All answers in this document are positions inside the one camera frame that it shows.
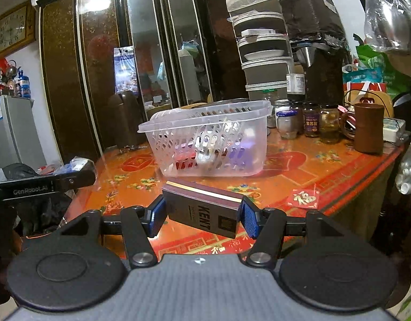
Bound brown cup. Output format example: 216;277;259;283
353;102;385;156

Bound small jar blue lid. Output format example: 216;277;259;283
276;100;299;140

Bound red paper sticker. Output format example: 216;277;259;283
288;189;320;209

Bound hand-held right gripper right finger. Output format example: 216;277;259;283
240;196;348;270

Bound white toy figure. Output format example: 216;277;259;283
192;120;243;168

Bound beige bag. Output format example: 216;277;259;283
386;48;411;77

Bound clear plastic basket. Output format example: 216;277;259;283
138;100;273;178

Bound white plate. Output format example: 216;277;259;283
244;49;285;61

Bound grey refrigerator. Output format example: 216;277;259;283
0;94;47;171

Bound brown thermos jug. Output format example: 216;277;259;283
107;91;147;149

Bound blue cap bottle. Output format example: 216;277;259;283
20;70;31;99

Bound dark cigarette box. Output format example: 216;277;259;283
161;180;243;239

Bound black cloth bundle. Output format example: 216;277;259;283
1;163;40;179

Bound red box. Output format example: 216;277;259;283
174;152;197;171

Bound glass pickle jar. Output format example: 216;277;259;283
319;105;341;144

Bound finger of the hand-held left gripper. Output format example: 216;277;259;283
56;170;96;193

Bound clear bag with ladles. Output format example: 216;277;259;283
363;0;411;54

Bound framed wall clock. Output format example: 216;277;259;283
0;0;37;61

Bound green lid glass jar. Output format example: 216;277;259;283
261;89;280;128

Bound blue white plastic packet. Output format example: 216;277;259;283
63;156;97;174

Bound white label jar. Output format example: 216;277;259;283
286;73;306;94

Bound white tiered mesh food rack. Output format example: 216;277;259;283
225;0;295;102

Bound dark wrapped appliance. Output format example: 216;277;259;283
291;35;348;106

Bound hanging printed plastic packet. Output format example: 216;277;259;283
113;46;139;93

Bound dark wooden wardrobe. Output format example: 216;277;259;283
36;0;259;161

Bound plastic bag with bottles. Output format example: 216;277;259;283
394;117;411;194

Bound green shopping bag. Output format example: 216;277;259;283
342;35;411;97

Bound jar with purple label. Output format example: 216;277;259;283
303;103;321;137

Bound dark wrapped box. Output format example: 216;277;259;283
279;0;346;45

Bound white power strip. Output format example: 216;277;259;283
383;118;407;143

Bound flat white box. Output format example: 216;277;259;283
242;28;276;37

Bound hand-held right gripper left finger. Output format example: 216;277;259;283
60;196;166;270

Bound small purple pack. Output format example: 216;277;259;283
237;137;256;154

